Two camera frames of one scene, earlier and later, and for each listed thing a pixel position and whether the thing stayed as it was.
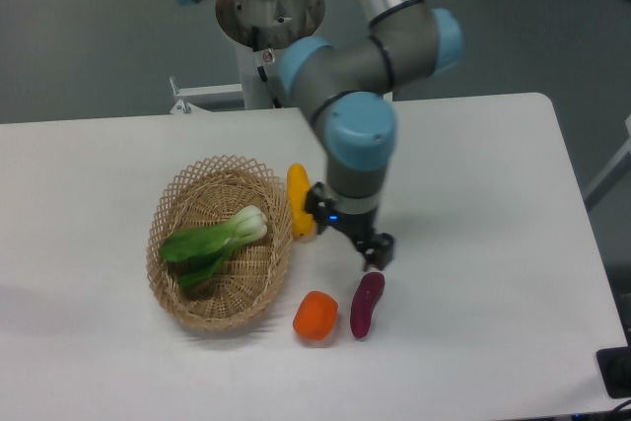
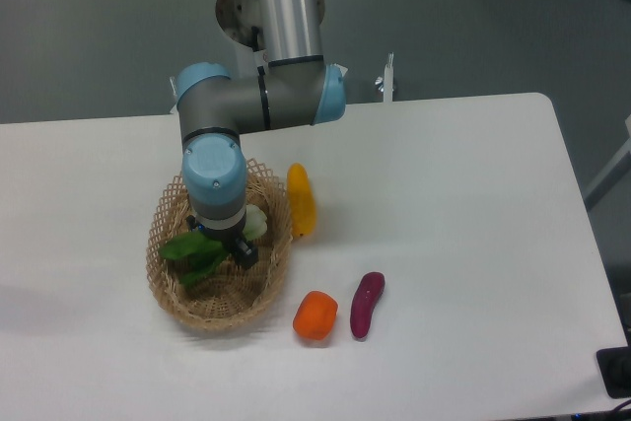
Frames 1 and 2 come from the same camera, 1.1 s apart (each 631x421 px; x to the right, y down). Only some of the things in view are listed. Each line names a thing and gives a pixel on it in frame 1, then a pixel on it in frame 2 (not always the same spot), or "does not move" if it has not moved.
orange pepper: x=315 y=315 does not move
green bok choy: x=205 y=248 does not move
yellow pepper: x=298 y=187 does not move
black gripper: x=376 y=247 → x=245 y=255
